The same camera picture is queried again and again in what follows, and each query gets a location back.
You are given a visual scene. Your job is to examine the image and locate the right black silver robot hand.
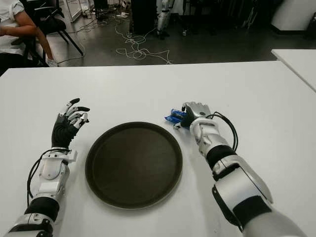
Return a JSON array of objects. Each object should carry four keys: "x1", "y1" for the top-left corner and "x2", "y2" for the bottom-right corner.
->
[{"x1": 172, "y1": 101, "x2": 213, "y2": 130}]

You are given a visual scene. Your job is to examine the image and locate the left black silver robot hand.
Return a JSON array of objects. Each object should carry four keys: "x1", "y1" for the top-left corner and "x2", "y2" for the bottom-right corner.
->
[{"x1": 50, "y1": 98, "x2": 91, "y2": 150}]

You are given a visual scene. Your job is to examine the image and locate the blue Oreo cookie packet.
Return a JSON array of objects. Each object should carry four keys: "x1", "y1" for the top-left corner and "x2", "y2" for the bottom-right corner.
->
[{"x1": 164, "y1": 108, "x2": 187, "y2": 124}]

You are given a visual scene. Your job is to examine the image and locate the round dark brown tray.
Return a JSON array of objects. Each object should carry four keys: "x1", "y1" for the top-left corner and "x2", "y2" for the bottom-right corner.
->
[{"x1": 85, "y1": 121, "x2": 184, "y2": 210}]

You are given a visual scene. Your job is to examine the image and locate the silver humanoid robot legs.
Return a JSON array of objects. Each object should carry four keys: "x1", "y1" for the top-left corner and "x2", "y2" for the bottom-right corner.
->
[{"x1": 157, "y1": 0, "x2": 175, "y2": 40}]

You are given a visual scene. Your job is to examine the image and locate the tall black cabinet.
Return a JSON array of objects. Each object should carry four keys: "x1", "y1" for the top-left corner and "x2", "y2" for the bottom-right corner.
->
[{"x1": 130, "y1": 0, "x2": 158, "y2": 35}]

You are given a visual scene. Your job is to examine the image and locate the seated person in white shirt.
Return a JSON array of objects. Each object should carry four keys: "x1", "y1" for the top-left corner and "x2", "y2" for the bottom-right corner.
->
[{"x1": 0, "y1": 0, "x2": 59, "y2": 76}]

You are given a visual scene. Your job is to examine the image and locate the black chair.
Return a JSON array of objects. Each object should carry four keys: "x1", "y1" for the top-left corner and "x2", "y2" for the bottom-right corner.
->
[{"x1": 22, "y1": 0, "x2": 84, "y2": 66}]

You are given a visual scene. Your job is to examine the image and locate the white side table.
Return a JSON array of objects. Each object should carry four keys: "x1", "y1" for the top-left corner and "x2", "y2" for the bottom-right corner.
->
[{"x1": 271, "y1": 49, "x2": 316, "y2": 92}]

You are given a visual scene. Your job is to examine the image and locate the white framed board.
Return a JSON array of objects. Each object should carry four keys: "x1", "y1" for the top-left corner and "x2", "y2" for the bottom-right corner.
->
[{"x1": 69, "y1": 0, "x2": 83, "y2": 23}]

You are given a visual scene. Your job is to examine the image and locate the white curved panel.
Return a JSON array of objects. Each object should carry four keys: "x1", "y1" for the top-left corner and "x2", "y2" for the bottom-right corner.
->
[{"x1": 270, "y1": 0, "x2": 316, "y2": 32}]

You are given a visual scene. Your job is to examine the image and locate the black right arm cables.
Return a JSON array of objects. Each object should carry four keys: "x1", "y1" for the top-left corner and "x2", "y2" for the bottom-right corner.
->
[{"x1": 207, "y1": 111, "x2": 239, "y2": 151}]

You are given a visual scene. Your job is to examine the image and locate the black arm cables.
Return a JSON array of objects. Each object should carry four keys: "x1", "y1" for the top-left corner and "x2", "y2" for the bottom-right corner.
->
[
  {"x1": 26, "y1": 148, "x2": 71, "y2": 205},
  {"x1": 207, "y1": 111, "x2": 239, "y2": 151}
]

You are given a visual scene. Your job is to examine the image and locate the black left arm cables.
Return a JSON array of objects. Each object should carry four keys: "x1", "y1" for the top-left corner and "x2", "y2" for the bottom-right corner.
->
[{"x1": 26, "y1": 148, "x2": 71, "y2": 205}]

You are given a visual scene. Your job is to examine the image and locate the white cable on floor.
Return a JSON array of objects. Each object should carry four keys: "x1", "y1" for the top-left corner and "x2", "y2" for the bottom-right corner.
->
[{"x1": 115, "y1": 14, "x2": 173, "y2": 65}]

